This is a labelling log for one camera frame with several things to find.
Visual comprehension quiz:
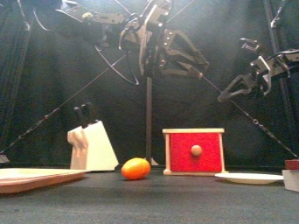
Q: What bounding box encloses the orange toy fruit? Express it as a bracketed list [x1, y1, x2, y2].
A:
[121, 157, 153, 181]

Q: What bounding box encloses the grey corner bracket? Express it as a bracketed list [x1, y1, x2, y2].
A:
[0, 153, 13, 165]

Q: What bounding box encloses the black knife handle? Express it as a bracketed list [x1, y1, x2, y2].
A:
[73, 106, 90, 130]
[86, 101, 99, 125]

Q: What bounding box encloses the black cable loop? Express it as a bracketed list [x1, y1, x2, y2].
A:
[94, 45, 141, 87]

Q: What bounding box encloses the pink box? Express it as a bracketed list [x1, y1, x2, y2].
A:
[162, 127, 230, 177]

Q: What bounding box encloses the white round plate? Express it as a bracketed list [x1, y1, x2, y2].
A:
[214, 172, 286, 186]

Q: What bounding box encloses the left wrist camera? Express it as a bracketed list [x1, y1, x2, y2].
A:
[145, 0, 174, 28]

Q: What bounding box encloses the diagonal steel brace wire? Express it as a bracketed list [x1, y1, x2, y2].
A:
[0, 0, 197, 156]
[115, 0, 299, 160]

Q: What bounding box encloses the pink rectangular tray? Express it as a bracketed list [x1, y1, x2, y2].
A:
[0, 167, 89, 195]

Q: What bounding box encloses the red drawer with wooden knob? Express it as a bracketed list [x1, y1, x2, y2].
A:
[170, 132, 223, 173]

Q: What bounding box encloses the cream toy knife block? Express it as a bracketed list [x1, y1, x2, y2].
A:
[67, 120, 121, 172]

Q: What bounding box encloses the thin black frame pole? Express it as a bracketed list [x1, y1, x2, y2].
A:
[145, 76, 161, 167]

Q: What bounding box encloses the black frame post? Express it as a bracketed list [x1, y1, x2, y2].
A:
[265, 0, 299, 156]

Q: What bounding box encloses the red and white block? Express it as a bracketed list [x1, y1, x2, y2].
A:
[282, 158, 299, 193]

